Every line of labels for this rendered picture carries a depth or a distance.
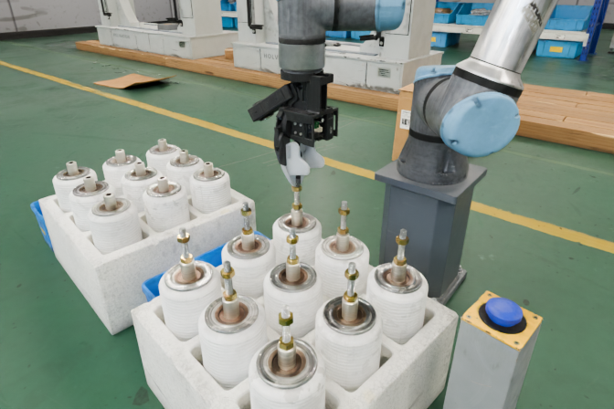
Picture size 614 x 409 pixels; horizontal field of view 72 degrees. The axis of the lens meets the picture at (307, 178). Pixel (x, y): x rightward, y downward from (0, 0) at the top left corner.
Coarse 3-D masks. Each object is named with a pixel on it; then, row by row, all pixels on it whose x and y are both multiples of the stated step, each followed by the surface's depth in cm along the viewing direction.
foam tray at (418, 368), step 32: (224, 288) 81; (160, 320) 68; (448, 320) 68; (160, 352) 64; (192, 352) 63; (384, 352) 64; (416, 352) 62; (448, 352) 72; (160, 384) 71; (192, 384) 58; (384, 384) 57; (416, 384) 65
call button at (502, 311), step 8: (488, 304) 50; (496, 304) 50; (504, 304) 50; (512, 304) 50; (488, 312) 50; (496, 312) 49; (504, 312) 49; (512, 312) 49; (520, 312) 49; (496, 320) 49; (504, 320) 48; (512, 320) 48; (520, 320) 49
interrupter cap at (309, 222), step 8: (288, 216) 84; (304, 216) 84; (312, 216) 84; (280, 224) 81; (288, 224) 82; (304, 224) 82; (312, 224) 81; (288, 232) 79; (296, 232) 79; (304, 232) 79
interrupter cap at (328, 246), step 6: (324, 240) 76; (330, 240) 76; (354, 240) 76; (324, 246) 74; (330, 246) 74; (354, 246) 74; (360, 246) 74; (324, 252) 73; (330, 252) 73; (336, 252) 73; (342, 252) 73; (348, 252) 73; (354, 252) 73; (360, 252) 73; (336, 258) 71; (342, 258) 71; (348, 258) 71; (354, 258) 72
